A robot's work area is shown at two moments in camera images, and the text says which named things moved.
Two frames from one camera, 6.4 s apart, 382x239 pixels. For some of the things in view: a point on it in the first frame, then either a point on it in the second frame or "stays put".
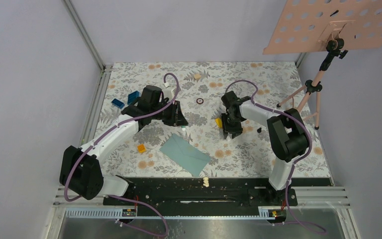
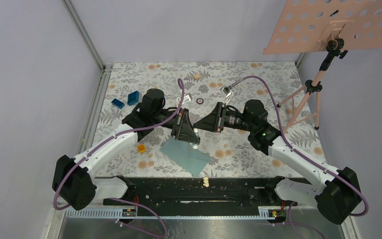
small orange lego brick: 141,148 stays put
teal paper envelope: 189,157 stays put
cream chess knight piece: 206,181 stays put
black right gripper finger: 236,134 -> 215,121
